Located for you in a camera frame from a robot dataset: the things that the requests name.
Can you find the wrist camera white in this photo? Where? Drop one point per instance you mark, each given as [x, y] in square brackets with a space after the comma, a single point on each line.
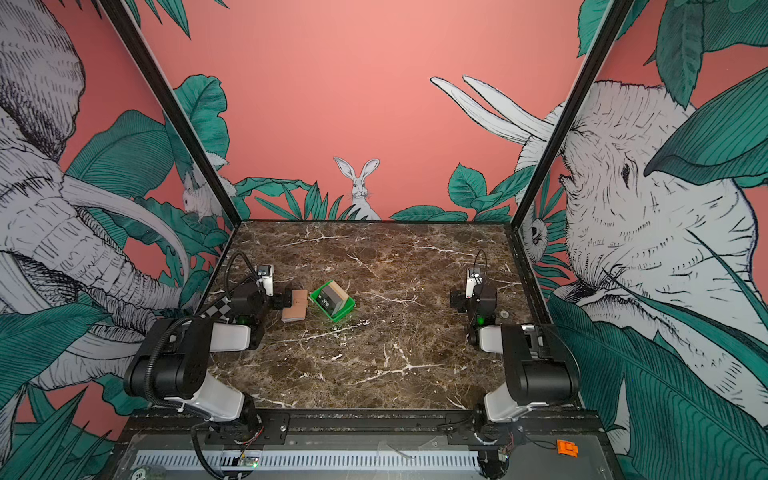
[474, 278]
[265, 278]

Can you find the checkerboard calibration plate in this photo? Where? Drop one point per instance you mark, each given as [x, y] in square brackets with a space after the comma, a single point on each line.
[218, 310]

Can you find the tan leather card holder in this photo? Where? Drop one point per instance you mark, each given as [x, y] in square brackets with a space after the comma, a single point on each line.
[295, 306]

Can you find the white slotted cable duct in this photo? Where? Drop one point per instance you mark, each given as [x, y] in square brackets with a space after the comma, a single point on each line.
[319, 460]

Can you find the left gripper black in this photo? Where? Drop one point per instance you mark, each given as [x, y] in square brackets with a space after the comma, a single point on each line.
[278, 299]

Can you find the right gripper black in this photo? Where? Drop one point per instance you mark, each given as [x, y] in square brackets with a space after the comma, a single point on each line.
[459, 299]

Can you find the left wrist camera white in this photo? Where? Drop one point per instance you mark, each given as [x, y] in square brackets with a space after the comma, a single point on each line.
[265, 278]

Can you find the black mounting rail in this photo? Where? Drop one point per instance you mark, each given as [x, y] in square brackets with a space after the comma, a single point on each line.
[470, 427]

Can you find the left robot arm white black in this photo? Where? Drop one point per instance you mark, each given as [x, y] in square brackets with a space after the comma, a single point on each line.
[170, 368]

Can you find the stack of credit cards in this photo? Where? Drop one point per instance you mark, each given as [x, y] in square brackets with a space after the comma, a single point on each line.
[332, 298]

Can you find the small green circuit board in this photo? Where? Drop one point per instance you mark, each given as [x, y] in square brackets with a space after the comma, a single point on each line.
[249, 462]

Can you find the orange connector block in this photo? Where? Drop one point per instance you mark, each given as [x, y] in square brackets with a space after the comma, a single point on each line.
[567, 448]

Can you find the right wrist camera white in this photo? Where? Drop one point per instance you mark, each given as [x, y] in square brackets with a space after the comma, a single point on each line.
[474, 278]

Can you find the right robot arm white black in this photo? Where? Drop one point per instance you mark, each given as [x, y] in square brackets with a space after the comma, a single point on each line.
[539, 369]

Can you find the green plastic tray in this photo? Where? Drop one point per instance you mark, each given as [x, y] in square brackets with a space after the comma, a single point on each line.
[349, 307]

